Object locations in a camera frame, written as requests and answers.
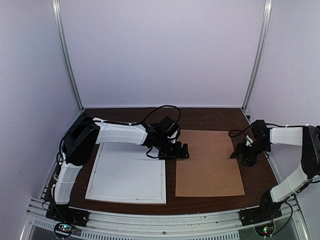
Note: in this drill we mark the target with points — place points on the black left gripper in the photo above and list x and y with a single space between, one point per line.
176 154

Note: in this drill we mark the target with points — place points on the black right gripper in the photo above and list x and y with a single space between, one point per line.
240 149

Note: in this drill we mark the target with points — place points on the brown backing board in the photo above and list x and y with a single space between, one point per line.
209 171

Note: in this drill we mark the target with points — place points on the red and dark photo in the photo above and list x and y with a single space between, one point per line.
127 175

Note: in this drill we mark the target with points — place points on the white picture frame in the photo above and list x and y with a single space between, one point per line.
163 185

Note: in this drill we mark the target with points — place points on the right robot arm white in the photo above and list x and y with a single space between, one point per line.
283 160

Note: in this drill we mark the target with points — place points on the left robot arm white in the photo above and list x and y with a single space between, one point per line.
79 141

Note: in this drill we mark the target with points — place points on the right controller board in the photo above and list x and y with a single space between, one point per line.
265 230

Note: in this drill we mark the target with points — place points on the controller board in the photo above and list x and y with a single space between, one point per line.
63 230
265 230

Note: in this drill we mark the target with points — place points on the left controller board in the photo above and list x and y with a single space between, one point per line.
63 230

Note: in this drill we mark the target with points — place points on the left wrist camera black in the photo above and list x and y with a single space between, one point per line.
168 127

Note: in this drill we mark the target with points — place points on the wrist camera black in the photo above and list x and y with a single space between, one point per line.
168 127
259 128

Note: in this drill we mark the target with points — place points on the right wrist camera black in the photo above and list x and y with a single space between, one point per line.
259 128

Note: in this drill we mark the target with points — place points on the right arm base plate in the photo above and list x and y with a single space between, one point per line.
266 211

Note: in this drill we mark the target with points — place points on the aluminium front rail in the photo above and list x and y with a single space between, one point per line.
221 225

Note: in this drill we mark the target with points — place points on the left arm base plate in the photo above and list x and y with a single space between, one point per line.
65 214

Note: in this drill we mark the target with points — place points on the aluminium corner post right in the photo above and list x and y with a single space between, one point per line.
263 35

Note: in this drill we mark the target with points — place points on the aluminium corner post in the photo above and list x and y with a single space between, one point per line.
263 35
56 4

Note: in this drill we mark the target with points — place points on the aluminium corner post left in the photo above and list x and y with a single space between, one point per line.
56 4

